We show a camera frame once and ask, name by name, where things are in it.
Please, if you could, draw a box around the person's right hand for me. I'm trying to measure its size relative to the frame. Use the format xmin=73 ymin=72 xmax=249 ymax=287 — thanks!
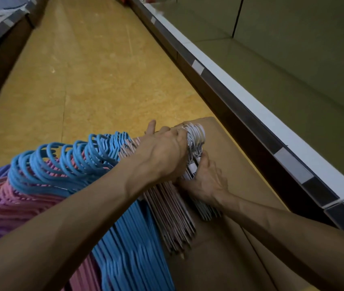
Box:
xmin=176 ymin=150 xmax=229 ymax=207

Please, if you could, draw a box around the person's left hand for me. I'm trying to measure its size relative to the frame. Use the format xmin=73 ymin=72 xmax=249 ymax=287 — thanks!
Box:
xmin=128 ymin=119 xmax=189 ymax=191

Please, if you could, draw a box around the grey hanger bundle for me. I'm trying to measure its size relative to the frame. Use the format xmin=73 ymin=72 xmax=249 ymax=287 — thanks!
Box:
xmin=179 ymin=122 xmax=223 ymax=222
xmin=183 ymin=122 xmax=206 ymax=179
xmin=180 ymin=122 xmax=206 ymax=191

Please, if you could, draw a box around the rose gold metal hanger bundle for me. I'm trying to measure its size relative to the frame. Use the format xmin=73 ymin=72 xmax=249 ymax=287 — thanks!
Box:
xmin=119 ymin=137 xmax=197 ymax=259

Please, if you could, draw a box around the grey store shelf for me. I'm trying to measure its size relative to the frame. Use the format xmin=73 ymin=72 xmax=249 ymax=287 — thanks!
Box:
xmin=128 ymin=0 xmax=344 ymax=240

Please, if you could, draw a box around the white display rack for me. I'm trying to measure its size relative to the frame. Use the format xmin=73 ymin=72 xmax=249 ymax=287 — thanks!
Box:
xmin=0 ymin=0 xmax=51 ymax=128

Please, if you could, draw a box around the person's left forearm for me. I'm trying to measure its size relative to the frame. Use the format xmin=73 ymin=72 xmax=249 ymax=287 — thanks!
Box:
xmin=0 ymin=166 xmax=160 ymax=291

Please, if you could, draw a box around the person's right forearm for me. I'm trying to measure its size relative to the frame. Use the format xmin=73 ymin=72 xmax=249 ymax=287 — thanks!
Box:
xmin=217 ymin=190 xmax=344 ymax=291

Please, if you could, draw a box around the flattened brown cardboard box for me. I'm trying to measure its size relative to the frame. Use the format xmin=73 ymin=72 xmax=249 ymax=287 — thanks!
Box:
xmin=163 ymin=116 xmax=321 ymax=291

